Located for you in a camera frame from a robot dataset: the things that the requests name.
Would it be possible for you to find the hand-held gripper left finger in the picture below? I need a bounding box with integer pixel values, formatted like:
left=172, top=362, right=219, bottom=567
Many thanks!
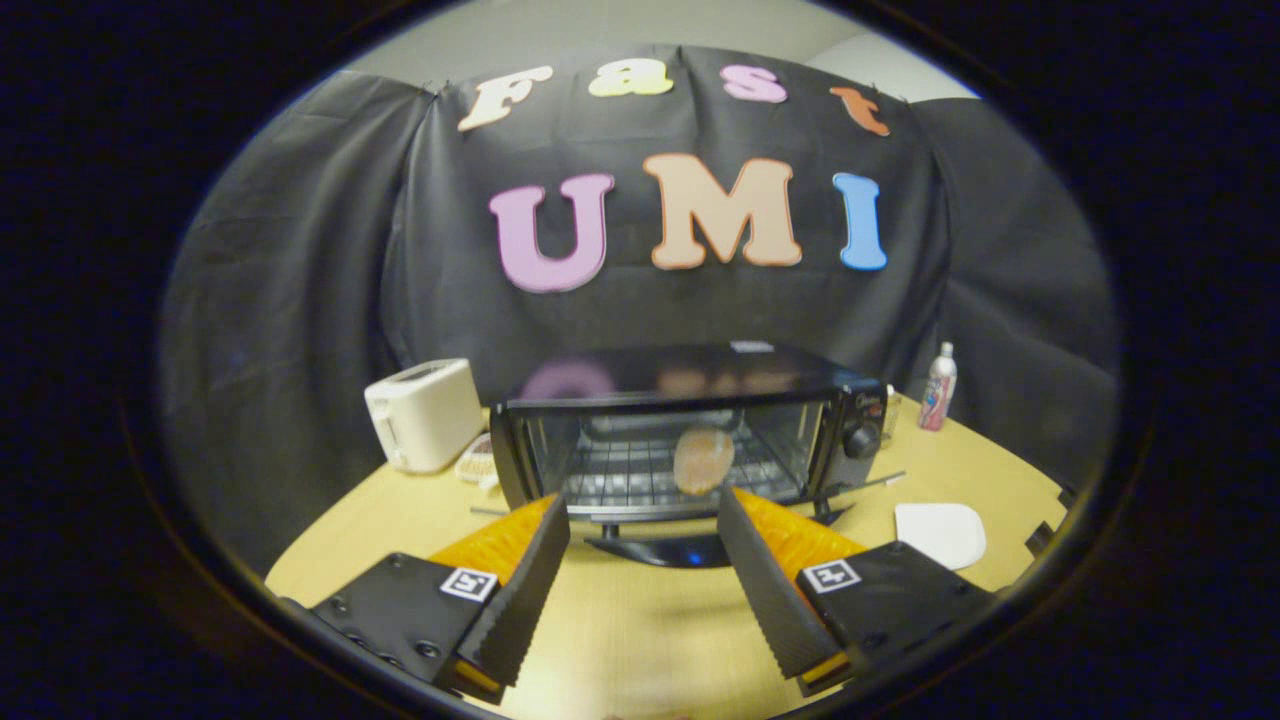
left=285, top=492, right=571, bottom=703

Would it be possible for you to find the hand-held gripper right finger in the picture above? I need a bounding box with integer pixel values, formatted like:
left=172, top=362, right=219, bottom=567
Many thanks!
left=717, top=487, right=996, bottom=698

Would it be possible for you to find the sugar-coated bread bun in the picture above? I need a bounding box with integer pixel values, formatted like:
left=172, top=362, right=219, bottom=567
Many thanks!
left=673, top=428, right=735, bottom=496

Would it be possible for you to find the black toaster oven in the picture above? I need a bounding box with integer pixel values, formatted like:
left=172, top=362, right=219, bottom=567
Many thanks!
left=470, top=342, right=906, bottom=569

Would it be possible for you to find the white pop-up toaster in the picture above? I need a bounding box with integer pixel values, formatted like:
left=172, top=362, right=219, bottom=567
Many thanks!
left=364, top=358, right=485, bottom=475

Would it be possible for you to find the small white snack dish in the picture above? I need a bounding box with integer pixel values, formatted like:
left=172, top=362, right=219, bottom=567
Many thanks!
left=455, top=432, right=501, bottom=491

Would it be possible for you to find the white square plate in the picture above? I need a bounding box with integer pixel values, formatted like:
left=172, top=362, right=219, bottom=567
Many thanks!
left=894, top=502, right=988, bottom=571

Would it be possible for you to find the pink label plastic bottle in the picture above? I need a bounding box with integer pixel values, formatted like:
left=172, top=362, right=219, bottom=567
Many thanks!
left=918, top=342, right=958, bottom=433

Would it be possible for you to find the black chair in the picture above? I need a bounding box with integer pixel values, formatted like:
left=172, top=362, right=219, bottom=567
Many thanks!
left=1025, top=485, right=1081, bottom=556

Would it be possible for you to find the black backdrop cloth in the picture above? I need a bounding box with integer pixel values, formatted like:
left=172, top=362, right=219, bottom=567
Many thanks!
left=158, top=45, right=1119, bottom=579

